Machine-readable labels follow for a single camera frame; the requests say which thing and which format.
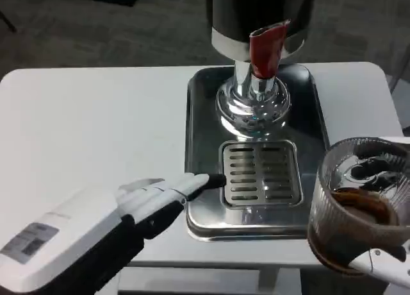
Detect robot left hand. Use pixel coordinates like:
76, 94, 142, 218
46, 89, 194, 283
0, 173, 227, 295

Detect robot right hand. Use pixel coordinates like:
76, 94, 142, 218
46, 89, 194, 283
348, 136, 410, 286

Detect clear ribbed glass cup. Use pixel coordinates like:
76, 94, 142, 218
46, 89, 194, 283
307, 137, 410, 272

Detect steel tray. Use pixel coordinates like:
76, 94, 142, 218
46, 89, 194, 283
184, 65, 331, 241

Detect steel drip grid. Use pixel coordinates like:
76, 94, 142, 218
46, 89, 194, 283
218, 140, 304, 208

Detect black furniture leg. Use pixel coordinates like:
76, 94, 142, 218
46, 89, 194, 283
0, 6, 17, 33

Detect steel drink dispenser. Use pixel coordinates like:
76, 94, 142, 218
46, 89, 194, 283
204, 0, 313, 142

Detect red tap handle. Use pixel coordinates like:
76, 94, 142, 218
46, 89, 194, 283
249, 19, 291, 80

